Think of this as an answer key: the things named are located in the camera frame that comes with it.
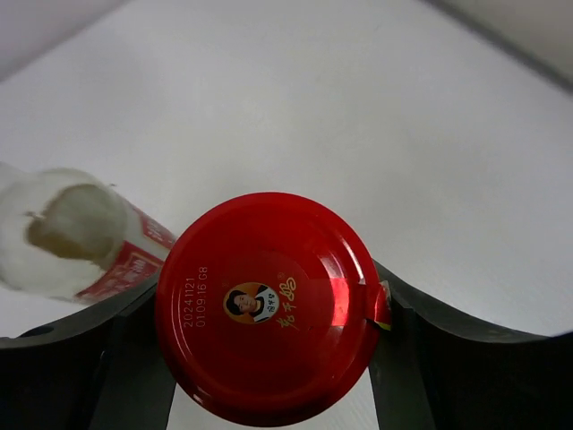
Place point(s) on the tall dark soy sauce bottle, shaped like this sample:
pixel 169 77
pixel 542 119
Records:
pixel 67 236

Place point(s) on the red lid sauce jar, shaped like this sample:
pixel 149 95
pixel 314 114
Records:
pixel 269 308

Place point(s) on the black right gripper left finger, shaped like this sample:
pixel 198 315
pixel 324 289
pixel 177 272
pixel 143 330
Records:
pixel 100 368

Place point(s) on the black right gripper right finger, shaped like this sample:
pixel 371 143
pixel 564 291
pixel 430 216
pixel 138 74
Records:
pixel 440 368

